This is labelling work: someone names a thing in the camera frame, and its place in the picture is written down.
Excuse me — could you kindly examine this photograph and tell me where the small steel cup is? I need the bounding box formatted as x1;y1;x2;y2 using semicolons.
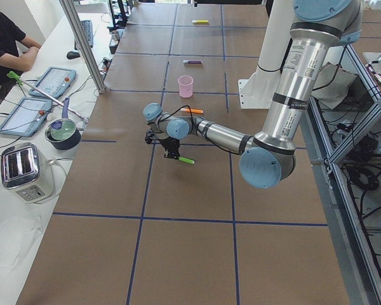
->
110;30;120;43

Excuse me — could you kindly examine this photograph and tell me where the blue saucepan with lid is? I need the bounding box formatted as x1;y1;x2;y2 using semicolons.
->
45;98;81;150

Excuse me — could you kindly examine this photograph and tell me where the pink translucent pen holder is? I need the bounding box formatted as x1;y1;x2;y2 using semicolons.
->
178;75;194;98

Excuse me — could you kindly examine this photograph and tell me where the green highlighter pen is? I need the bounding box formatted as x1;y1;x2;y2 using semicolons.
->
178;156;195;165

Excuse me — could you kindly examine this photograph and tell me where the metal reacher rod green handle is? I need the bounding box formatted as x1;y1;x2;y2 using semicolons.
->
7;71;88;123

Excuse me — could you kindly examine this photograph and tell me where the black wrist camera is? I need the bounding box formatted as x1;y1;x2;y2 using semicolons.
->
145;130;155;144

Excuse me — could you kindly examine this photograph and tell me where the black keyboard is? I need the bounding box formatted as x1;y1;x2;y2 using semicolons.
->
81;20;93;48

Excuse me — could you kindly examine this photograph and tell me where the aluminium frame post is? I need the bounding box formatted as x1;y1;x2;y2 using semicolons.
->
59;0;106;93

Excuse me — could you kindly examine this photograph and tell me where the white chrome toaster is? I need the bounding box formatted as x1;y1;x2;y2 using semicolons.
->
1;142;54;203

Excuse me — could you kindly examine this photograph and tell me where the orange highlighter pen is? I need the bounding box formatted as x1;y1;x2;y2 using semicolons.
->
180;107;204;114

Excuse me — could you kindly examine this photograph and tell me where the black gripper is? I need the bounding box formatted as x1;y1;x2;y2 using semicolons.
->
160;138;180;159

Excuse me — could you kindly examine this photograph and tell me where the black computer mouse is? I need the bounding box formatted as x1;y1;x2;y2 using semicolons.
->
66;51;80;60

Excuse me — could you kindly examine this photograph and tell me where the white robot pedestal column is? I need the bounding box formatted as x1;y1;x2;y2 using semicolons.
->
238;0;295;109

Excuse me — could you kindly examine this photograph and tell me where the near blue teach pendant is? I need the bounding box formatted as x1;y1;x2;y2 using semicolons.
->
0;97;53;137

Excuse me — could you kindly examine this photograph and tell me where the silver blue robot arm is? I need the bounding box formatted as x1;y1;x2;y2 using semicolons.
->
143;1;363;189

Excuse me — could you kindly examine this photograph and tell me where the blue teach pendant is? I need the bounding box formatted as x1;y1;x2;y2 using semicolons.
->
0;97;53;137
34;67;77;98

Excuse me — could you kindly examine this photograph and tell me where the seated person black shirt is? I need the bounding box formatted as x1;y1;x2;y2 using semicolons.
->
0;12;41;85

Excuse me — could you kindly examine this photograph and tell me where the purple highlighter pen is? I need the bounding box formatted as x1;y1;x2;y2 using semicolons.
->
182;60;203;65

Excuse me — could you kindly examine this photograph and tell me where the far blue teach pendant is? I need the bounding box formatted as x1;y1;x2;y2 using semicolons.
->
34;67;77;98

